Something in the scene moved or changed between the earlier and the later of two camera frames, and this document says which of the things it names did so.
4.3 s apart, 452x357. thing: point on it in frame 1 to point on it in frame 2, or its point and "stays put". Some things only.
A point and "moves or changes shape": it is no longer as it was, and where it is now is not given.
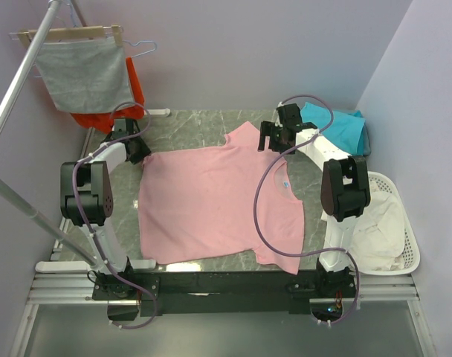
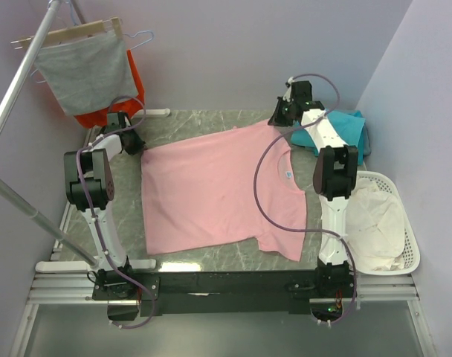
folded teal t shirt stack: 349,129 stays put
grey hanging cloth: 86,77 stays put
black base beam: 224,293 stays put
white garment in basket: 379,237 stays put
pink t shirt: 201,203 moves or changes shape
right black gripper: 268,129 to 276,119
